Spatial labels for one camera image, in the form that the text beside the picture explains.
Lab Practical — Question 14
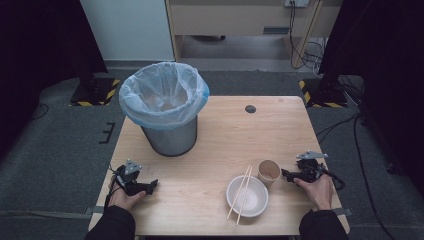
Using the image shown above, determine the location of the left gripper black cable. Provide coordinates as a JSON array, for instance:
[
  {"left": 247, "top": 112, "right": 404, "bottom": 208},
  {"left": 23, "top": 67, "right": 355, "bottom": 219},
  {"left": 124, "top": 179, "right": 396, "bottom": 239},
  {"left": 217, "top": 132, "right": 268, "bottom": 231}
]
[{"left": 103, "top": 164, "right": 125, "bottom": 210}]

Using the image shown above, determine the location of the grey wall socket box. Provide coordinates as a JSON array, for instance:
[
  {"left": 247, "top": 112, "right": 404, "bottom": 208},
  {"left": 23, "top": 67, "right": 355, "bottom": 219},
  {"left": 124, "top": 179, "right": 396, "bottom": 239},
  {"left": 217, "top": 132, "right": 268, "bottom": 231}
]
[{"left": 284, "top": 0, "right": 310, "bottom": 9}]

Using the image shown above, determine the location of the long black floor cable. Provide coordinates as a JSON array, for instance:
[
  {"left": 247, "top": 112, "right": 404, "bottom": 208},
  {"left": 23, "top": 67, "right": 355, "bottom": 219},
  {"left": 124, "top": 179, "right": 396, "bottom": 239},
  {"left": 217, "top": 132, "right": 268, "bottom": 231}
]
[{"left": 314, "top": 112, "right": 398, "bottom": 240}]

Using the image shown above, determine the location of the person's left hand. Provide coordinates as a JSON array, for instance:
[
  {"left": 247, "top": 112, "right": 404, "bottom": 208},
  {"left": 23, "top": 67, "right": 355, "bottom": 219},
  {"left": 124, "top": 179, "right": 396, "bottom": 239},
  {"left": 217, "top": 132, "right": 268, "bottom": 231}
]
[{"left": 107, "top": 177, "right": 148, "bottom": 212}]

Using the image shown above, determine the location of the thin black floor cable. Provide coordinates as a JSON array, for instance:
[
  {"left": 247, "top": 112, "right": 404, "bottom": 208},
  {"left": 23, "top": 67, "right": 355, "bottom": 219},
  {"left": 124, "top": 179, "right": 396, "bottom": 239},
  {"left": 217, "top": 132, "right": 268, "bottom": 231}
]
[{"left": 30, "top": 102, "right": 51, "bottom": 122}]

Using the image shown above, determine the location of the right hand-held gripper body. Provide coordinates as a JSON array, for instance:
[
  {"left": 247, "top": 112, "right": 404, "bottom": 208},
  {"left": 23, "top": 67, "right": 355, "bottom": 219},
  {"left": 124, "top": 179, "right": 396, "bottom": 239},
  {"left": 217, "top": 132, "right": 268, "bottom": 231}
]
[{"left": 293, "top": 150, "right": 334, "bottom": 184}]

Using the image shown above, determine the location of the wooden chopstick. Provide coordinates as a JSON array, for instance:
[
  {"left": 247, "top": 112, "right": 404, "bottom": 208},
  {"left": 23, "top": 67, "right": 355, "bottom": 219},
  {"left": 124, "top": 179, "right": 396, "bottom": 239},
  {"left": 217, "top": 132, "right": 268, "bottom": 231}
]
[
  {"left": 226, "top": 164, "right": 251, "bottom": 221},
  {"left": 236, "top": 165, "right": 254, "bottom": 227}
]

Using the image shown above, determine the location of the brown paper cup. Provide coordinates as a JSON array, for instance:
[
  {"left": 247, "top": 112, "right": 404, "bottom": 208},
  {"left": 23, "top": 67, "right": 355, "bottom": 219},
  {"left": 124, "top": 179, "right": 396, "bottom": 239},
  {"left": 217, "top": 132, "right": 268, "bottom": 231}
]
[{"left": 256, "top": 159, "right": 282, "bottom": 189}]

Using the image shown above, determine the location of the metal trash bin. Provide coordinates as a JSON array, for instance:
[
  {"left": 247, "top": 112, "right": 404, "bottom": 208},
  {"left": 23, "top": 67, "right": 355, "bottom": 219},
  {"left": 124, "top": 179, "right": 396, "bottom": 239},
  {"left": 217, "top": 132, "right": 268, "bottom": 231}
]
[{"left": 139, "top": 114, "right": 199, "bottom": 158}]

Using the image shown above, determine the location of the bundle of black cables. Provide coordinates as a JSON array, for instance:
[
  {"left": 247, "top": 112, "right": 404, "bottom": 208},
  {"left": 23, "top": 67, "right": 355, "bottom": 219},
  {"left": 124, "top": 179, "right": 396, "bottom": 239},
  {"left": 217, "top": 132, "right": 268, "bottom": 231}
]
[{"left": 287, "top": 1, "right": 327, "bottom": 77}]

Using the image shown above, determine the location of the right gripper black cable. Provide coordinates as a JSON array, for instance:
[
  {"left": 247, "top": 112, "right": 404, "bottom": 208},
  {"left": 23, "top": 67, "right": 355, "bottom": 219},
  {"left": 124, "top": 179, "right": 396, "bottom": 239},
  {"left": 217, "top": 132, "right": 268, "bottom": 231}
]
[{"left": 320, "top": 167, "right": 346, "bottom": 191}]

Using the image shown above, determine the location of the dark curtain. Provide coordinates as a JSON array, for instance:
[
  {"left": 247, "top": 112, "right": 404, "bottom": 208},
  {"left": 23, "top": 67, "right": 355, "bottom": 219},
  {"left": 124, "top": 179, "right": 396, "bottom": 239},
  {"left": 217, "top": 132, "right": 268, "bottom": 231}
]
[
  {"left": 0, "top": 0, "right": 109, "bottom": 158},
  {"left": 317, "top": 0, "right": 424, "bottom": 198}
]

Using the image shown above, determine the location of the light wooden cabinet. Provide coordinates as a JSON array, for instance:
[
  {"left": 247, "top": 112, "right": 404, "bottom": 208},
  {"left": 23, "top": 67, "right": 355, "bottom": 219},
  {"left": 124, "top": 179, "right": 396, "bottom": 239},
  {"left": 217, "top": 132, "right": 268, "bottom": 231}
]
[{"left": 165, "top": 0, "right": 344, "bottom": 69}]

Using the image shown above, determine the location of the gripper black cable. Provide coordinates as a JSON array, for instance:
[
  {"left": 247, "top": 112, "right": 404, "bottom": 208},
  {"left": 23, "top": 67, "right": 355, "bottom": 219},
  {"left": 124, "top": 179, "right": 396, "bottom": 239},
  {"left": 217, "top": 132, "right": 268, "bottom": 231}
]
[
  {"left": 103, "top": 164, "right": 125, "bottom": 210},
  {"left": 320, "top": 167, "right": 346, "bottom": 191}
]

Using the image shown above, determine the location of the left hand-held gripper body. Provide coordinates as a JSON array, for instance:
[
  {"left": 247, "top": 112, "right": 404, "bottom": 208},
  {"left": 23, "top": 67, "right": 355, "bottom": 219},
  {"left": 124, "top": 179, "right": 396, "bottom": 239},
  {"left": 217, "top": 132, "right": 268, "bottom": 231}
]
[{"left": 113, "top": 158, "right": 150, "bottom": 197}]

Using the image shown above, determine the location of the stand base with hazard stripes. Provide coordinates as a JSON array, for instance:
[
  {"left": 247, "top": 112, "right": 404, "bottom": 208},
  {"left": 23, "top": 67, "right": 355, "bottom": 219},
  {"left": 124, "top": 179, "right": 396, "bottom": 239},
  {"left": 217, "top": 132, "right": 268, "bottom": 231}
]
[
  {"left": 298, "top": 77, "right": 349, "bottom": 109},
  {"left": 68, "top": 76, "right": 121, "bottom": 108}
]

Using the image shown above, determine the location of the white disposable bowl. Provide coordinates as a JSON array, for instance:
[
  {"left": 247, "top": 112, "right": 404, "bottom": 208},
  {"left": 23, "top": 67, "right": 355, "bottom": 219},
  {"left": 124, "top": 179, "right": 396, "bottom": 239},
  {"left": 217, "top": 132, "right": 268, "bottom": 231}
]
[{"left": 225, "top": 174, "right": 270, "bottom": 219}]

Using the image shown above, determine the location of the person's right hand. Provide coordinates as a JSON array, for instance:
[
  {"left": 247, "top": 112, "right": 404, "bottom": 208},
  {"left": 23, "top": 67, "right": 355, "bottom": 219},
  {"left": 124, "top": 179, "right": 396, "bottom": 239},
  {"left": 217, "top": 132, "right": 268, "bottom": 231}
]
[{"left": 293, "top": 173, "right": 335, "bottom": 212}]

